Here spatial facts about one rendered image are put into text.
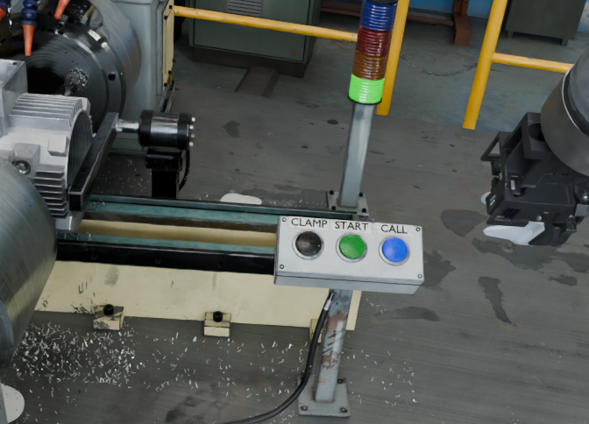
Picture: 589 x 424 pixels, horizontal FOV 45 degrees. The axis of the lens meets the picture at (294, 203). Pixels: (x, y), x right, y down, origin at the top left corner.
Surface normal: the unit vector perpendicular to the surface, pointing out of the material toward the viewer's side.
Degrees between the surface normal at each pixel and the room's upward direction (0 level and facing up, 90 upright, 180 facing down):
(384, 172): 0
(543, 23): 90
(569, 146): 110
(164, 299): 90
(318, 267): 33
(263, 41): 90
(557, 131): 103
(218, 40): 90
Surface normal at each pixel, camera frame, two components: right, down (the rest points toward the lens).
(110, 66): 0.02, 0.52
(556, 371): 0.10, -0.85
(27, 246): 0.97, -0.23
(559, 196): 0.10, -0.42
